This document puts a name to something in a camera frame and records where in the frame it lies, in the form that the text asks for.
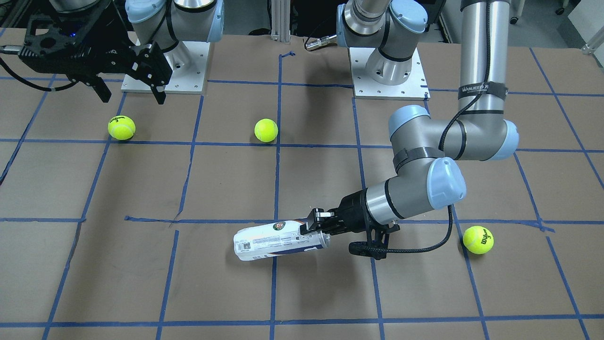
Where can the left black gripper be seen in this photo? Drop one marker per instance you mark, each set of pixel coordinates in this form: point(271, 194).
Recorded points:
point(353, 207)

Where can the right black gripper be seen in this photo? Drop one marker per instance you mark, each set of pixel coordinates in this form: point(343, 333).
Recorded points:
point(114, 29)

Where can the clear tennis ball can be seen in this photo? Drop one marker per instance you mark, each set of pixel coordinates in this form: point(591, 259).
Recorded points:
point(276, 239)

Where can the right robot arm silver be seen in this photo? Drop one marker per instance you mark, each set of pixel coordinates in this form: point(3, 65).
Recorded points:
point(161, 46)

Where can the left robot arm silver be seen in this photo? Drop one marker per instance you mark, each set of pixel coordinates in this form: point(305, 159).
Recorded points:
point(426, 150)

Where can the tennis ball near base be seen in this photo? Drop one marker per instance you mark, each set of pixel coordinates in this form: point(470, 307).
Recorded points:
point(121, 127)

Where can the tennis ball table centre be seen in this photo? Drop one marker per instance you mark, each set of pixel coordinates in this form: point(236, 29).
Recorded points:
point(266, 130)

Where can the tennis ball front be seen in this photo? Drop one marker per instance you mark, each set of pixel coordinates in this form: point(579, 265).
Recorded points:
point(478, 240)

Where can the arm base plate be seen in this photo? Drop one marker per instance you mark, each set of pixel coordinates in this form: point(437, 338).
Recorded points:
point(391, 85)
point(189, 61)

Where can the aluminium frame post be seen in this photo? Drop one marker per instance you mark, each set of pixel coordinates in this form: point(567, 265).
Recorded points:
point(280, 21)

